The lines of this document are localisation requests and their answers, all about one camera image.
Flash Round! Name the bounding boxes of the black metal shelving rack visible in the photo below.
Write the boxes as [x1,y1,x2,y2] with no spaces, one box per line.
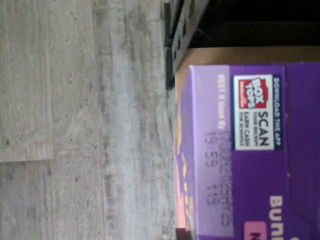
[163,0,320,91]

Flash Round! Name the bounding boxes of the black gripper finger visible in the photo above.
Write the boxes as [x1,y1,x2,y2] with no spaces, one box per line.
[174,226,194,240]

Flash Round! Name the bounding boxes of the purple Annie's box pink patch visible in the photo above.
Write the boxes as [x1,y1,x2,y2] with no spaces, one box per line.
[174,59,320,240]

